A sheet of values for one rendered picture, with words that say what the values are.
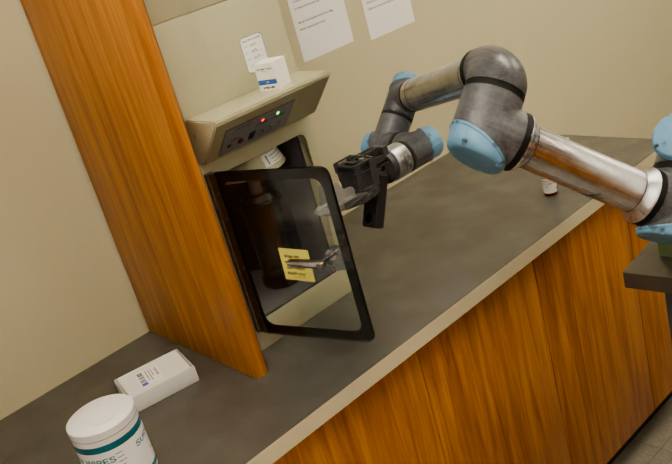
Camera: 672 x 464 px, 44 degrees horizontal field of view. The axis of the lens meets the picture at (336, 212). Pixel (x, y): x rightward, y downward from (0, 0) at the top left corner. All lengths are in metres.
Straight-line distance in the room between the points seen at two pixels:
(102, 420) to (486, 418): 0.98
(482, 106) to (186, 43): 0.63
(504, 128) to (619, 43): 2.33
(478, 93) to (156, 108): 0.62
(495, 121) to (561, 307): 0.91
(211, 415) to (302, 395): 0.20
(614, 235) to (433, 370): 0.79
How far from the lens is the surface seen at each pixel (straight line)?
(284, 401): 1.75
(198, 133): 1.73
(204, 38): 1.79
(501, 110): 1.54
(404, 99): 1.88
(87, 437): 1.62
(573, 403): 2.48
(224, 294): 1.78
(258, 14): 1.87
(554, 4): 3.43
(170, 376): 1.92
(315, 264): 1.65
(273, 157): 1.93
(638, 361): 2.75
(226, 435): 1.72
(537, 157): 1.58
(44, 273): 2.13
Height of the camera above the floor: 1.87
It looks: 21 degrees down
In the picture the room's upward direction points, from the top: 16 degrees counter-clockwise
